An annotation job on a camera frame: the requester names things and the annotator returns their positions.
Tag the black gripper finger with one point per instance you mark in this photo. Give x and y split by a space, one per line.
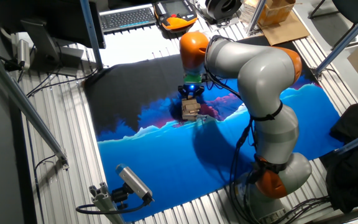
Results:
182 92
200 92

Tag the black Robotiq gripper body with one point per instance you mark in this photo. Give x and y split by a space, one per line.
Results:
191 89

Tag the wooden Jenga block tower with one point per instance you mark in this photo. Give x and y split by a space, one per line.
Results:
190 110

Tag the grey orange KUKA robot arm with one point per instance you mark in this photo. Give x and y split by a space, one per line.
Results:
263 74

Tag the green wrist mounting plate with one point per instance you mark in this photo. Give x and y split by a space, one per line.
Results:
193 78

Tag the blue black printed cloth mat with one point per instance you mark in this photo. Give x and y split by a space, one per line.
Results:
166 161

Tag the orange black teach pendant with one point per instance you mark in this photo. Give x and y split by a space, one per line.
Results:
176 15

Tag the black round spool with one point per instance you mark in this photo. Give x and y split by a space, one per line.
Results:
224 7

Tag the black computer keyboard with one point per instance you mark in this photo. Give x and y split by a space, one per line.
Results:
127 18

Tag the flat brown cardboard sheet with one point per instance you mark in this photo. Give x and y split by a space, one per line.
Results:
286 31

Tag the brown cardboard box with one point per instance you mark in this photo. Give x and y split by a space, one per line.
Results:
275 11

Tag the short aluminium profile stand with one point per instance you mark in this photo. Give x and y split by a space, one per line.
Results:
104 202

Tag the black computer monitor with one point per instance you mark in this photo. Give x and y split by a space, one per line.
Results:
51 25

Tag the dark office chair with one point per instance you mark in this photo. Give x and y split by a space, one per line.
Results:
353 12

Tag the black cloth bag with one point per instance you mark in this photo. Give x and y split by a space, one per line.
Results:
353 174

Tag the aluminium frame post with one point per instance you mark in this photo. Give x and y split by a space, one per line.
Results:
92 34
255 17

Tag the silver camera blue end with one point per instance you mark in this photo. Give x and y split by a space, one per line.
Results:
134 182

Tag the black camera ball mount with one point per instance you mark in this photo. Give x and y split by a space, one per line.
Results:
120 195

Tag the small silver camera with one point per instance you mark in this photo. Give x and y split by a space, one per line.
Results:
23 53

